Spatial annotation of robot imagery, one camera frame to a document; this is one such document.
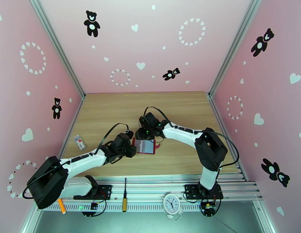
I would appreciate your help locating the red leather card holder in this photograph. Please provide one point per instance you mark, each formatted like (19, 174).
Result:
(146, 146)

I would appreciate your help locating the white card with red print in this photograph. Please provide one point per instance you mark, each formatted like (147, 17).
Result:
(80, 142)

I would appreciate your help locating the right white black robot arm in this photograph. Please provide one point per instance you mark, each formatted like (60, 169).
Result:
(181, 132)

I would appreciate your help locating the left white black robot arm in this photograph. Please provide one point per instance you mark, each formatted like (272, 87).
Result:
(84, 160)

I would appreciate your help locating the small black circuit board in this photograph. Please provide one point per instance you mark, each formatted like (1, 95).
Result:
(94, 206)

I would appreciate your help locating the white alarm clock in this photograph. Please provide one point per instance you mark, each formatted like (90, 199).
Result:
(171, 202)

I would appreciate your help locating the orange marker pen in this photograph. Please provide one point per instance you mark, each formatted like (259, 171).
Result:
(62, 206)

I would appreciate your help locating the black yellow electronics module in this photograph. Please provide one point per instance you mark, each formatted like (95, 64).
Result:
(208, 208)

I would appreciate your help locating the aluminium front rail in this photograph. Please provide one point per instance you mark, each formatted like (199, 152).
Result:
(145, 188)

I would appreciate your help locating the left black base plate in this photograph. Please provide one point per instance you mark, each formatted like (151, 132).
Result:
(105, 191)

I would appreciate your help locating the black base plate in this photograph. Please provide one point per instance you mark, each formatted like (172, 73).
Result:
(190, 191)
(105, 191)

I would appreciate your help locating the left aluminium side rail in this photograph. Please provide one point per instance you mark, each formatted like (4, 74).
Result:
(76, 113)

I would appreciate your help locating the aluminium side rail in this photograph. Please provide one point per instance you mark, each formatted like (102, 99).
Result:
(76, 113)
(216, 113)

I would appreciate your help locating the right aluminium side rail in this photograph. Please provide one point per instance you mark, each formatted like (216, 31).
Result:
(216, 113)

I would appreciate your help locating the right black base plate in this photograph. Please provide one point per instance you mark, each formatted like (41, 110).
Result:
(190, 191)

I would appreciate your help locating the right aluminium frame post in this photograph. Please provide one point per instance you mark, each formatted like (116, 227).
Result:
(234, 45)

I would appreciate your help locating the aluminium frame post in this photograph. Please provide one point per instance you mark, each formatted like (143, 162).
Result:
(234, 45)
(55, 43)

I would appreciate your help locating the left aluminium frame post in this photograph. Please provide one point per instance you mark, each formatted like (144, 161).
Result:
(55, 43)

